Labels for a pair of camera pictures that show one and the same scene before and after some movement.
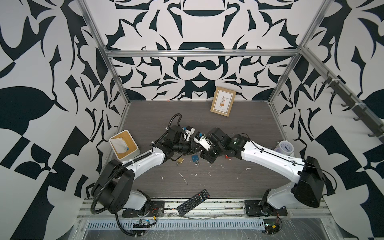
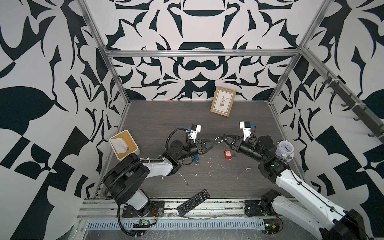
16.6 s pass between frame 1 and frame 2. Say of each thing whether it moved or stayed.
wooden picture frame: stayed
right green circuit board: stayed
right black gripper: moved
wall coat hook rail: stayed
